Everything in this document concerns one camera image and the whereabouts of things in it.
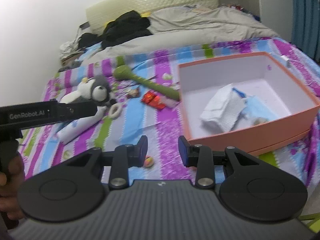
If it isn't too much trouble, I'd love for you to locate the pink bird toy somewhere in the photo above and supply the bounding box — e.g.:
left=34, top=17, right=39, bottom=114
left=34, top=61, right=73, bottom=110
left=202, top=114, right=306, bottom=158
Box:
left=143, top=155, right=154, bottom=168

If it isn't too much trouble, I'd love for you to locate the white tissue paper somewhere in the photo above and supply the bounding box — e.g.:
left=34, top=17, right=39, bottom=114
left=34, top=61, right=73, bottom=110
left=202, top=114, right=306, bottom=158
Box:
left=200, top=84, right=246, bottom=132

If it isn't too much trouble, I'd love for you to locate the clear plastic wrapper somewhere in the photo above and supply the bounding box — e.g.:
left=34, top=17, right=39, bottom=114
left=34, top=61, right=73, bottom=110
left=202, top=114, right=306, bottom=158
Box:
left=161, top=98, right=177, bottom=108

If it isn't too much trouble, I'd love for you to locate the red foil candy wrapper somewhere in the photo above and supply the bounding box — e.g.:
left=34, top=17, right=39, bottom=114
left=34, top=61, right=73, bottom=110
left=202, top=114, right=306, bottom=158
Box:
left=141, top=90, right=166, bottom=110

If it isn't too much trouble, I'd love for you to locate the brown cartoon candy wrapper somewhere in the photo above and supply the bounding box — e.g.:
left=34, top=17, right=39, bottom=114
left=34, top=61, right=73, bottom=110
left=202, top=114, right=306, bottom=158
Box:
left=126, top=88, right=140, bottom=99

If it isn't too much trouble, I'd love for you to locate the blue face mask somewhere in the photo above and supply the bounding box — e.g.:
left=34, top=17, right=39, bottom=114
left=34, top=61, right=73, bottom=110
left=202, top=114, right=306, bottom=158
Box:
left=241, top=96, right=279, bottom=126

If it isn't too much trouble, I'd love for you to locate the blue plastic snack bag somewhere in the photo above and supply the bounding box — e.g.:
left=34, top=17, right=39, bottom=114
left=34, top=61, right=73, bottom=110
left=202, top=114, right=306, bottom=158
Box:
left=233, top=87, right=247, bottom=99

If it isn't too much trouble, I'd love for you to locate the person left hand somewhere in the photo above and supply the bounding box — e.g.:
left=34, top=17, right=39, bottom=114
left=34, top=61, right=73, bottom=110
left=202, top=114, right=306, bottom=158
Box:
left=0, top=154, right=25, bottom=220

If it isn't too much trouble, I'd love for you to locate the white spray bottle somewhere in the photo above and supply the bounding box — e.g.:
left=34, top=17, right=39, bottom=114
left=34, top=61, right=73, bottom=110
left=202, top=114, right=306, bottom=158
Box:
left=56, top=106, right=107, bottom=145

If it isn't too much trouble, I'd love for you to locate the striped colourful bed sheet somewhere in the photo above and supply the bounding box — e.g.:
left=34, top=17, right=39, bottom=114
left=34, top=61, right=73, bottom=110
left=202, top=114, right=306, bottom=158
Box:
left=20, top=37, right=319, bottom=179

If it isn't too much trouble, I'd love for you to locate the grey white penguin plush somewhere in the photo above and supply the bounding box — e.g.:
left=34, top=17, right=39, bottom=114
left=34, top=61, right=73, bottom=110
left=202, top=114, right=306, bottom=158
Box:
left=60, top=75, right=117, bottom=107

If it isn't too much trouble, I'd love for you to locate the pink cardboard box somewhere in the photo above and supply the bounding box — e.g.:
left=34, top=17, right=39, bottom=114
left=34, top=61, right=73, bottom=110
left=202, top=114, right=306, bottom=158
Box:
left=178, top=52, right=319, bottom=155

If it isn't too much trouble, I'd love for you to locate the green plush massage stick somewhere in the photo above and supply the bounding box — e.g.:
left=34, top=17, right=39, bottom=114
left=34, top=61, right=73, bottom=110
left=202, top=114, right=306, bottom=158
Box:
left=113, top=65, right=180, bottom=101

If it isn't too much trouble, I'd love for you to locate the white clothes heap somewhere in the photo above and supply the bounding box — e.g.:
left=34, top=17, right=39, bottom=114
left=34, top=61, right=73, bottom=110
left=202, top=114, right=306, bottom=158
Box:
left=59, top=34, right=82, bottom=60

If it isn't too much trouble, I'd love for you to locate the black clothes pile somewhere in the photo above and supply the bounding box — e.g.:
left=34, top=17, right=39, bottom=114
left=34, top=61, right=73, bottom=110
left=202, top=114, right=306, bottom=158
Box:
left=101, top=10, right=152, bottom=49

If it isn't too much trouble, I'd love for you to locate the grey duvet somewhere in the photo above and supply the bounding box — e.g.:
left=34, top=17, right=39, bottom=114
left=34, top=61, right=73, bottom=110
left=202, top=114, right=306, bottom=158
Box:
left=82, top=6, right=278, bottom=66

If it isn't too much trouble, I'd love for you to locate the yellow pillow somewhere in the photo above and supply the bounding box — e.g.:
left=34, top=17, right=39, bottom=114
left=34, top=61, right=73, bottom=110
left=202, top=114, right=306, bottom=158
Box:
left=140, top=12, right=151, bottom=18

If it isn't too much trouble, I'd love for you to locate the blue curtain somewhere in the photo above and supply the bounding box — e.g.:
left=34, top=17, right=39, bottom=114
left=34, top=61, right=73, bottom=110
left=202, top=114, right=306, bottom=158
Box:
left=292, top=0, right=319, bottom=62

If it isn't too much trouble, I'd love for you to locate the white fluffy hair tie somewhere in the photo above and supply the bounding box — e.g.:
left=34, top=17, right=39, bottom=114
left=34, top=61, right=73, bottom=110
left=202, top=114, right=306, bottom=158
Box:
left=108, top=103, right=123, bottom=118

